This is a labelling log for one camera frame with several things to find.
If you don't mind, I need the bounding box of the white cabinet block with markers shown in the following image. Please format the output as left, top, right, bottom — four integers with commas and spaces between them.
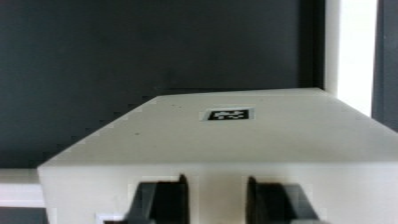
40, 89, 398, 224

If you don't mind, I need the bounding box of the white U-shaped table fence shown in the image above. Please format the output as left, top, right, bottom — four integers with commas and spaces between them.
0, 0, 379, 208

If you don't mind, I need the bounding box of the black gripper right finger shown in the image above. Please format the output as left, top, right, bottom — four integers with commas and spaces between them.
246, 177, 320, 224

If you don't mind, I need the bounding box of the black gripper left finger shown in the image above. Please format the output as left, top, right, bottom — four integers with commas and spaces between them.
127, 176, 191, 224

